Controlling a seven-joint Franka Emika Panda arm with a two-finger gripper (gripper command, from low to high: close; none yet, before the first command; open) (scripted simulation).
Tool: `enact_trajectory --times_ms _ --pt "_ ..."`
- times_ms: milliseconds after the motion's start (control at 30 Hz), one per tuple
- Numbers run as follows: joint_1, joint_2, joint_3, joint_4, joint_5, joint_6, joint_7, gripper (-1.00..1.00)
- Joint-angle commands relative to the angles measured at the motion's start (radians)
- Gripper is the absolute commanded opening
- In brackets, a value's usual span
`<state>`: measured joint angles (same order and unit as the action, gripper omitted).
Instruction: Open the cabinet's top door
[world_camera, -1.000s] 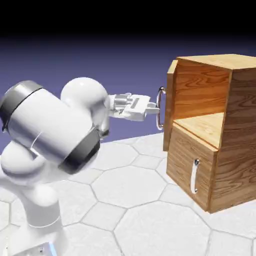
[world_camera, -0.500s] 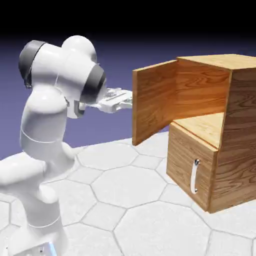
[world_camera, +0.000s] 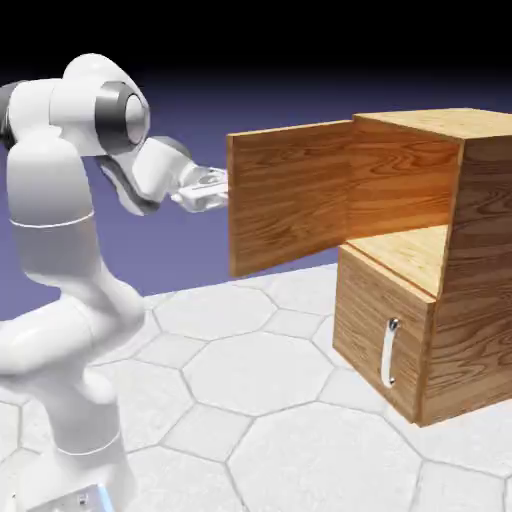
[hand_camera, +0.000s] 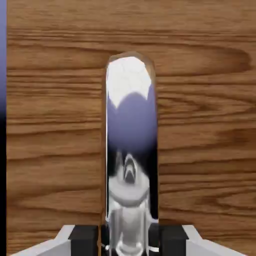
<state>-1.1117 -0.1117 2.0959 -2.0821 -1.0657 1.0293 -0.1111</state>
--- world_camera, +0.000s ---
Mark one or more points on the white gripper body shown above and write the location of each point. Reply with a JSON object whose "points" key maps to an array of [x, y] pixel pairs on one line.
{"points": [[198, 196]]}

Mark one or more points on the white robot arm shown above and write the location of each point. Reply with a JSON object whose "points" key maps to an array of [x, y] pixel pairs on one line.
{"points": [[48, 188]]}

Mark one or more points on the wooden cabinet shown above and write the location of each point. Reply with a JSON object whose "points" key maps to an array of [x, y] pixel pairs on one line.
{"points": [[472, 280]]}

